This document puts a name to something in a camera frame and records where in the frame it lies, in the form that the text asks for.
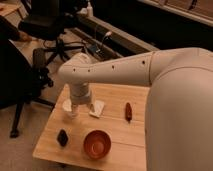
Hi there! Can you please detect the white rectangular block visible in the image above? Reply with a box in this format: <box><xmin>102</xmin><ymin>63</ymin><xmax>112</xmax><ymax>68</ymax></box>
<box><xmin>89</xmin><ymin>100</ymin><xmax>105</xmax><ymax>118</ymax></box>

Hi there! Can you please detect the person's hand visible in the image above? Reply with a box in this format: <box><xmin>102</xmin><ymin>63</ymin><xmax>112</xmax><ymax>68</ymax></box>
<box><xmin>19</xmin><ymin>31</ymin><xmax>32</xmax><ymax>42</ymax></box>

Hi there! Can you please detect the dark red pepper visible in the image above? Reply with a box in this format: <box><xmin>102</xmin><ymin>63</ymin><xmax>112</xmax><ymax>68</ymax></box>
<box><xmin>125</xmin><ymin>103</ymin><xmax>132</xmax><ymax>122</ymax></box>

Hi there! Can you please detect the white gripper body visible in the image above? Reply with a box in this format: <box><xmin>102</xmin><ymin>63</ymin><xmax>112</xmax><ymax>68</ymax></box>
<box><xmin>69</xmin><ymin>83</ymin><xmax>92</xmax><ymax>105</ymax></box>

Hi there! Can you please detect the black chair at left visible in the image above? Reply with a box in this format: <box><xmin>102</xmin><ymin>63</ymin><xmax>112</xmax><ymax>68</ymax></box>
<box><xmin>0</xmin><ymin>16</ymin><xmax>56</xmax><ymax>139</ymax></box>

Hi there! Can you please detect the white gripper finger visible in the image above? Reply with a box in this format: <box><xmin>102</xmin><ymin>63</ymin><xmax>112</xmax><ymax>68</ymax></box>
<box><xmin>71</xmin><ymin>104</ymin><xmax>78</xmax><ymax>116</ymax></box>
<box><xmin>88</xmin><ymin>102</ymin><xmax>95</xmax><ymax>112</ymax></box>

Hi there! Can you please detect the power strip with cables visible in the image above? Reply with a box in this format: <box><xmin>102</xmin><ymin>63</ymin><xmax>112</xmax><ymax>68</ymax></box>
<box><xmin>86</xmin><ymin>31</ymin><xmax>118</xmax><ymax>61</ymax></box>

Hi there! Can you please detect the orange bowl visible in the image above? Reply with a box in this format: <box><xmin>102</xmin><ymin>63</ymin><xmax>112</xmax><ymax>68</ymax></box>
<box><xmin>83</xmin><ymin>130</ymin><xmax>111</xmax><ymax>160</ymax></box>

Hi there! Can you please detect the black office chair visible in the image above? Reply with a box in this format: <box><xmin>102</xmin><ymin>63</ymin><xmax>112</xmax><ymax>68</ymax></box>
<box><xmin>18</xmin><ymin>0</ymin><xmax>87</xmax><ymax>64</ymax></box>

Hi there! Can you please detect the wooden table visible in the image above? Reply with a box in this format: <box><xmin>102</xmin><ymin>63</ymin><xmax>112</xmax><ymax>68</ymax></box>
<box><xmin>33</xmin><ymin>84</ymin><xmax>148</xmax><ymax>171</ymax></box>

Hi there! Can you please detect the white spray bottle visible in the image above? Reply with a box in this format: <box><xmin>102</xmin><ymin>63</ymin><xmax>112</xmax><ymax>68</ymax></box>
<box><xmin>87</xmin><ymin>1</ymin><xmax>93</xmax><ymax>17</ymax></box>

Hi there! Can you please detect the small black object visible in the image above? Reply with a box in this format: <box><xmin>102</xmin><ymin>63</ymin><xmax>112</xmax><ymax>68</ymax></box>
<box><xmin>57</xmin><ymin>129</ymin><xmax>68</xmax><ymax>147</ymax></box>

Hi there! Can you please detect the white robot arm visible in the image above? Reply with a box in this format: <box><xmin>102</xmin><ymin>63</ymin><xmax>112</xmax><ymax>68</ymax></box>
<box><xmin>59</xmin><ymin>47</ymin><xmax>213</xmax><ymax>171</ymax></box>

